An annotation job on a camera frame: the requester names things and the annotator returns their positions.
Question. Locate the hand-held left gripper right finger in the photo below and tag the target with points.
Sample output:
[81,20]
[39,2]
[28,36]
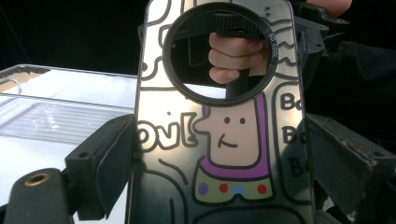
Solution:
[345,161]

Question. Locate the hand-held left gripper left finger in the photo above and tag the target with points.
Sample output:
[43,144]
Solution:
[102,161]

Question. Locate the clear plastic container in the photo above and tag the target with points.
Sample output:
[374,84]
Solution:
[62,118]

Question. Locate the cartoon print phone case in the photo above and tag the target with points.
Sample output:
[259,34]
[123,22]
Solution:
[236,149]

